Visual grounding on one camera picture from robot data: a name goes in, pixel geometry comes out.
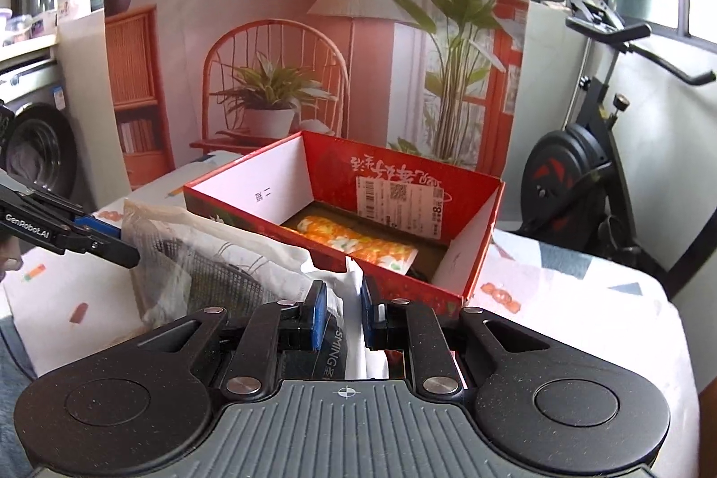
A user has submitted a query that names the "orange floral quilted cloth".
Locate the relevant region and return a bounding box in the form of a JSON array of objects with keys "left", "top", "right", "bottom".
[{"left": 294, "top": 216, "right": 418, "bottom": 274}]

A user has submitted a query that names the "black exercise bike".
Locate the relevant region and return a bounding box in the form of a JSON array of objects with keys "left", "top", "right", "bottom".
[{"left": 517, "top": 0, "right": 716, "bottom": 297}]

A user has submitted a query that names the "clear plastic packaged item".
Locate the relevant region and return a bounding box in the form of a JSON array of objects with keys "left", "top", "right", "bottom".
[{"left": 121, "top": 200, "right": 389, "bottom": 380}]

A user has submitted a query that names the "front-load washing machine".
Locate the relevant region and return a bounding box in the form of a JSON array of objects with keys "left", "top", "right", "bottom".
[{"left": 1, "top": 55, "right": 95, "bottom": 211}]

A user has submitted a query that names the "printed living room backdrop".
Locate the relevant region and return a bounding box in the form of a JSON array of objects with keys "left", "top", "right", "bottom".
[{"left": 136, "top": 0, "right": 529, "bottom": 176}]

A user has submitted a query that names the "red strawberry cardboard box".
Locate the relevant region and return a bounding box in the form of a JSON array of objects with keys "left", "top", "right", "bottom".
[{"left": 183, "top": 131, "right": 504, "bottom": 318}]

